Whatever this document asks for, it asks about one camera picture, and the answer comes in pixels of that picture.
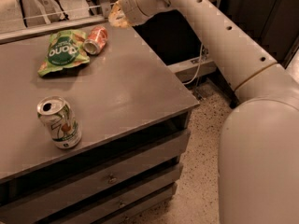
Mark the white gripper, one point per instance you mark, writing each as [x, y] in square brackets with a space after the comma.
[130, 6]

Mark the red coke can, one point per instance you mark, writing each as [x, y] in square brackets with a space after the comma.
[96, 40]

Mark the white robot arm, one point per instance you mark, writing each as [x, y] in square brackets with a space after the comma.
[258, 160]

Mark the green rice chip bag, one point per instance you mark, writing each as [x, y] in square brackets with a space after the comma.
[65, 51]

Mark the white green 7up can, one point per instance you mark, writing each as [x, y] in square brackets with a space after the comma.
[59, 119]

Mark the grey drawer cabinet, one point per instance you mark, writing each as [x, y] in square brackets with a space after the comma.
[133, 113]

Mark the dark cabinet with legs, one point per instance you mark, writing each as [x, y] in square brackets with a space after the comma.
[267, 13]

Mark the middle drawer with knob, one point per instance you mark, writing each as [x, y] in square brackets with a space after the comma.
[120, 196]

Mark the drawer with knob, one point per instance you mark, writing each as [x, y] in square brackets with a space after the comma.
[95, 180]
[120, 196]

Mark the bottom drawer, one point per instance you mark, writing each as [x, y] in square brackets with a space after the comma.
[141, 205]

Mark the top drawer with knob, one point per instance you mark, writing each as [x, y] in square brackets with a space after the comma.
[95, 180]

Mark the grey metal rail frame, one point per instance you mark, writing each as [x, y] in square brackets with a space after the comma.
[62, 24]

